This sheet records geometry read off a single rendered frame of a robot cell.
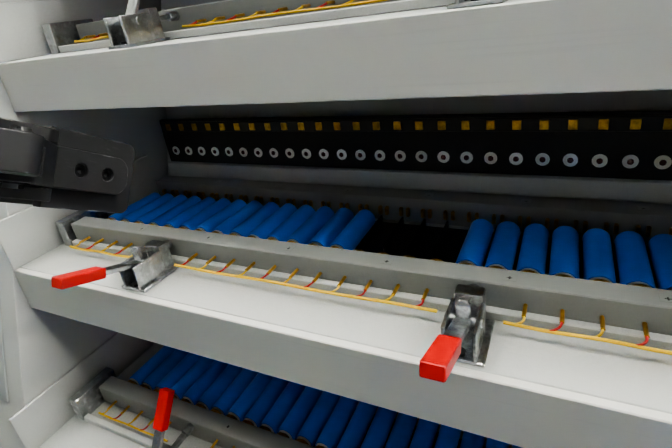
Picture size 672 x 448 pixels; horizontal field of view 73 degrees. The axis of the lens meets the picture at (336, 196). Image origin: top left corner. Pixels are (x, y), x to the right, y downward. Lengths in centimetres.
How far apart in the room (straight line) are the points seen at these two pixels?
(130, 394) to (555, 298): 44
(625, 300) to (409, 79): 17
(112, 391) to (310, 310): 32
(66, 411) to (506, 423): 47
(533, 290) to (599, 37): 14
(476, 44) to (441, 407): 21
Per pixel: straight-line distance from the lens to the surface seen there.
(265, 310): 34
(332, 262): 34
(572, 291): 31
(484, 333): 30
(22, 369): 58
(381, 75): 27
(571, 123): 40
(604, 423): 28
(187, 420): 52
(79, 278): 38
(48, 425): 62
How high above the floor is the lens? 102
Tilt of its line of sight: 7 degrees down
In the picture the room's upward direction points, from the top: straight up
